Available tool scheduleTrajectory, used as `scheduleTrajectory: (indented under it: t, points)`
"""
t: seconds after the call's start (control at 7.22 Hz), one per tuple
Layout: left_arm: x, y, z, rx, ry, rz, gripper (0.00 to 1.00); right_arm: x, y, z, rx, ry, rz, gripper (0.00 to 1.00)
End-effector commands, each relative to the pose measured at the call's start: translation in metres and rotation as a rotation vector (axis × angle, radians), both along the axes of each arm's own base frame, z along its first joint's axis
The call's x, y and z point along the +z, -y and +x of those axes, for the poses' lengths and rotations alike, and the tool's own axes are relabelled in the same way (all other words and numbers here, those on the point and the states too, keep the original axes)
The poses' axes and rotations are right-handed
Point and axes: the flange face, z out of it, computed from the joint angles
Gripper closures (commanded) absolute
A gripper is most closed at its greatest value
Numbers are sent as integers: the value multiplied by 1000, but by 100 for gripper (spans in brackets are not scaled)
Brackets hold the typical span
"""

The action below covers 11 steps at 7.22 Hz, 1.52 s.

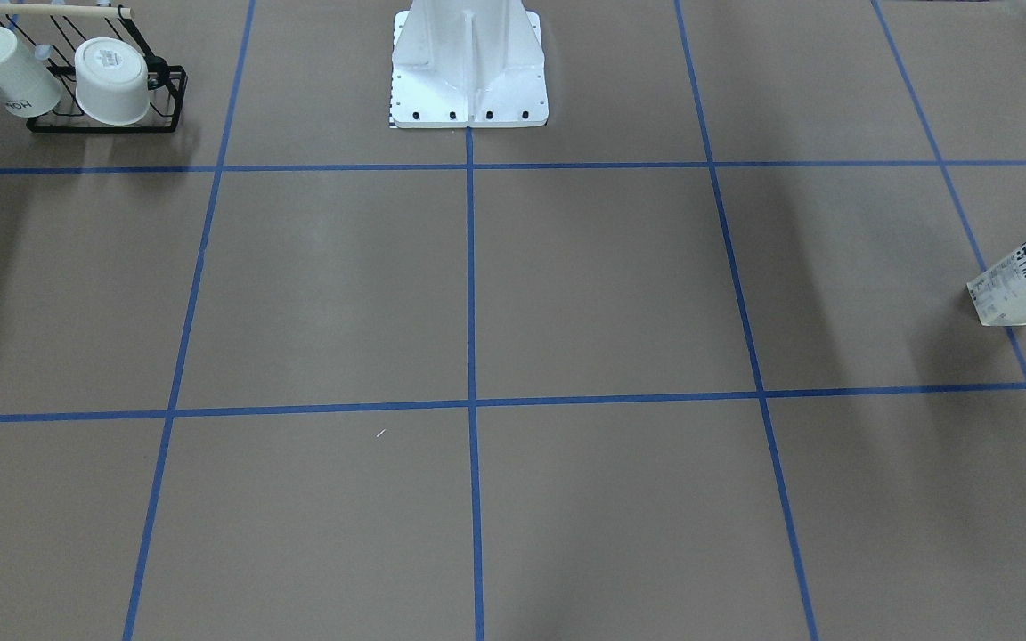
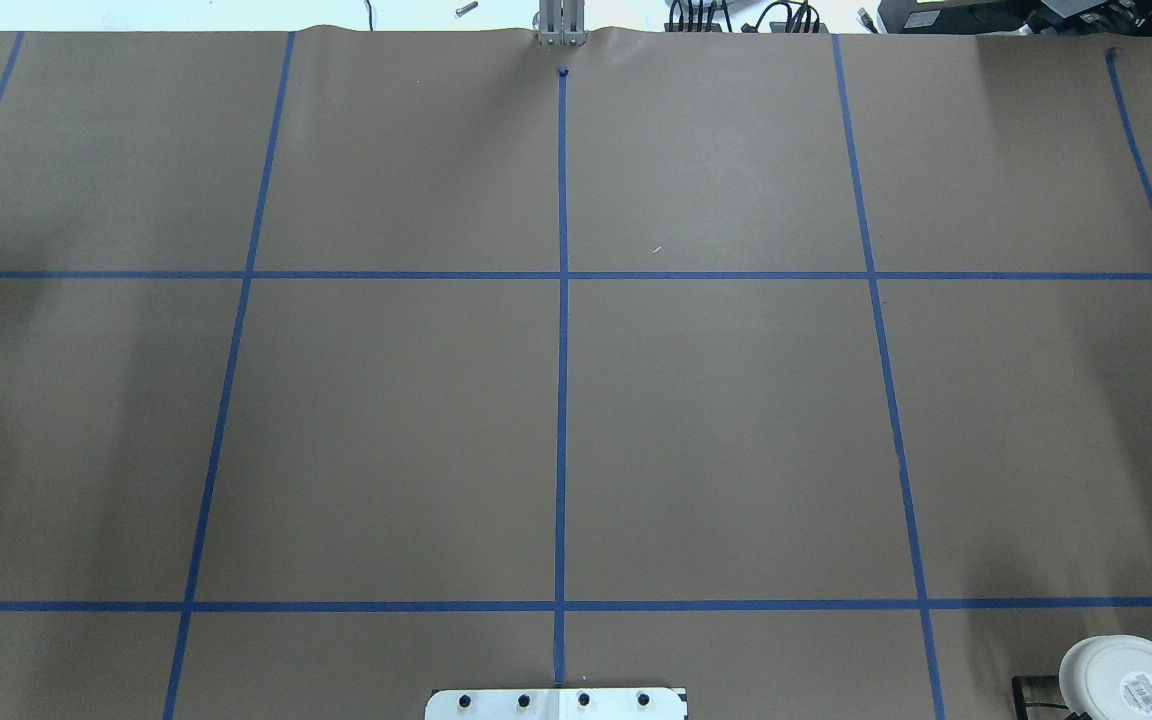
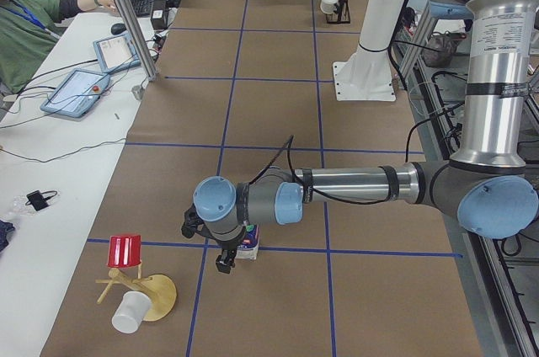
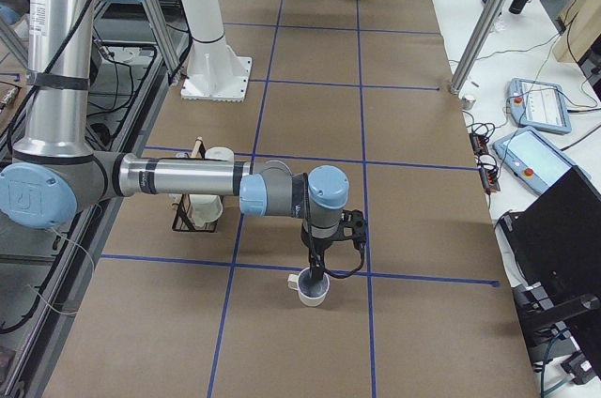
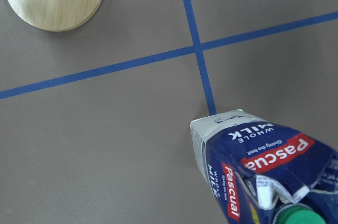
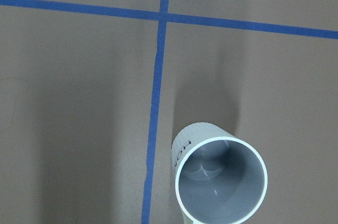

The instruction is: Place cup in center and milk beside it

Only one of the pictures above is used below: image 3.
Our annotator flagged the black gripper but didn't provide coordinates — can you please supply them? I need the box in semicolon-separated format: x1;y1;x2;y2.
211;232;246;274

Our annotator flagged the white blue milk carton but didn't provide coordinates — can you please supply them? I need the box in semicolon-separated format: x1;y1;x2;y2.
236;225;260;260

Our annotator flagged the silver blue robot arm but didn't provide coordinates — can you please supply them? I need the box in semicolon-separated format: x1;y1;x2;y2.
181;0;538;273

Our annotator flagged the wooden cup tree stand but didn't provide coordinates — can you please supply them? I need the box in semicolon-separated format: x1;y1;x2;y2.
95;264;177;322

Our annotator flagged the white plastic cup on tree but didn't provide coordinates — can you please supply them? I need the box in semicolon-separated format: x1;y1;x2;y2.
111;290;152;334

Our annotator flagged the red plastic cup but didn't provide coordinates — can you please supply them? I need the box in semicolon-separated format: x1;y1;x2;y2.
107;233;141;269

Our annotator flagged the small metal cylinder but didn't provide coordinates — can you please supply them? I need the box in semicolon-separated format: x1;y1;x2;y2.
131;86;143;100

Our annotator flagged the crumpled clear plastic bag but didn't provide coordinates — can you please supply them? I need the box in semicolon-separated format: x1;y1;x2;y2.
5;196;37;220

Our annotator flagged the dark blue cloth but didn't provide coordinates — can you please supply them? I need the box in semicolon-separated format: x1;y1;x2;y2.
0;220;15;252

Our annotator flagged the near blue teach pendant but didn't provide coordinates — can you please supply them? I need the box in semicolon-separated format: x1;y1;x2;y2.
40;68;110;119

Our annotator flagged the blue teach pendant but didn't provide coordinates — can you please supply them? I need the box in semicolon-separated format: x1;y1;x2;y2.
40;68;110;119
93;32;141;73

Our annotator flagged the far blue teach pendant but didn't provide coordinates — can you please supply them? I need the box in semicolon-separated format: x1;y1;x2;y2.
93;32;141;73

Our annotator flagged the black computer mouse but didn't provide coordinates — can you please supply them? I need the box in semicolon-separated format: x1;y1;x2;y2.
110;23;126;35

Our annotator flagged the black box near keyboard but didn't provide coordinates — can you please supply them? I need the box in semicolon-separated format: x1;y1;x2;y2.
150;0;168;30

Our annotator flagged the black wooden mug rack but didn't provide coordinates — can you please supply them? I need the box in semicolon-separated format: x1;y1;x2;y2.
325;0;351;24

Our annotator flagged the white lower mug on rack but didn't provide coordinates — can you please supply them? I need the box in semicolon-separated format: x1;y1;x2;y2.
320;0;339;14

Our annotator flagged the person in green shirt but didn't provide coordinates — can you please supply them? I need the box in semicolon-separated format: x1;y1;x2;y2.
1;0;117;93

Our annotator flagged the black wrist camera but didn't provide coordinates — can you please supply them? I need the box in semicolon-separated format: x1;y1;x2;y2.
181;204;207;239

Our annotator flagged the black cable on white table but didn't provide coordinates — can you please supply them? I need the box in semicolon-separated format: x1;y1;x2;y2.
0;136;127;163

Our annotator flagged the small black device with cable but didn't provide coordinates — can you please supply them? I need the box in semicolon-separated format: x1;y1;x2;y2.
25;190;58;211

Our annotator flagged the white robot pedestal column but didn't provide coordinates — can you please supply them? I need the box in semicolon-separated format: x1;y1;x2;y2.
333;0;404;101

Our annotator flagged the aluminium frame post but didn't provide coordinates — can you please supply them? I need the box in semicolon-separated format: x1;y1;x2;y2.
114;0;157;82

